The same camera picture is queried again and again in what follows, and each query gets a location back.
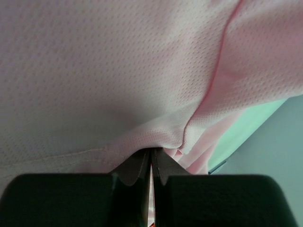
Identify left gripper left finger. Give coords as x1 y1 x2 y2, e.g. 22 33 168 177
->
108 149 150 227

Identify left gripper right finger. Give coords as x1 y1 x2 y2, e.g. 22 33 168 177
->
151 148 194 227

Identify pink t shirt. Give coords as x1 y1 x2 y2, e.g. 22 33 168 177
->
0 0 303 225

